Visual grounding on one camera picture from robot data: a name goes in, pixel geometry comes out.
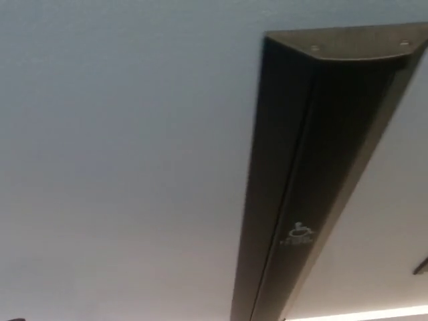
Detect black vertical push-to-open bar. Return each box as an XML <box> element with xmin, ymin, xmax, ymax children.
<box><xmin>229</xmin><ymin>21</ymin><xmax>428</xmax><ymax>321</ymax></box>

